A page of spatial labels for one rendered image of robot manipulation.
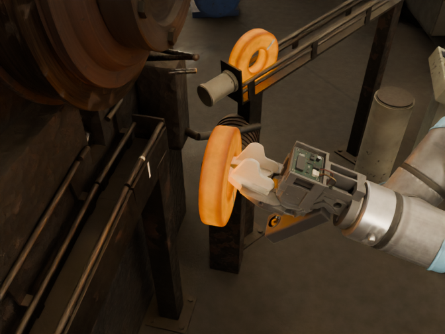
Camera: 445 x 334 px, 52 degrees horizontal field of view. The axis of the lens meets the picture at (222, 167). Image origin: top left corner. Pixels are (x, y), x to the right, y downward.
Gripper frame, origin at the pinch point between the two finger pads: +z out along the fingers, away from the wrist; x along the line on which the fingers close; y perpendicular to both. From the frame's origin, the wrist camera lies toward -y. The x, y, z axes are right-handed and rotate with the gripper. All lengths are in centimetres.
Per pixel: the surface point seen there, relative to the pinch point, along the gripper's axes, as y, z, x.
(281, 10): -85, -5, -243
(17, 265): -17.9, 23.2, 17.4
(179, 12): 13.2, 14.7, -14.4
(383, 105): -22, -40, -72
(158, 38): 13.6, 14.8, -5.1
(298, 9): -82, -15, -247
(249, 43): -9, 4, -52
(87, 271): -19.9, 14.0, 13.2
